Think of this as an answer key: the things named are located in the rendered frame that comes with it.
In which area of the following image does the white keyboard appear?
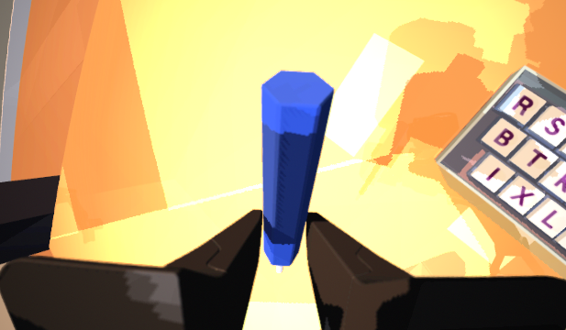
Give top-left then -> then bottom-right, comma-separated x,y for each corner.
435,64 -> 566,266

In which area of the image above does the blue stylus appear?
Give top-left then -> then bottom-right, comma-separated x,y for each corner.
261,70 -> 335,273

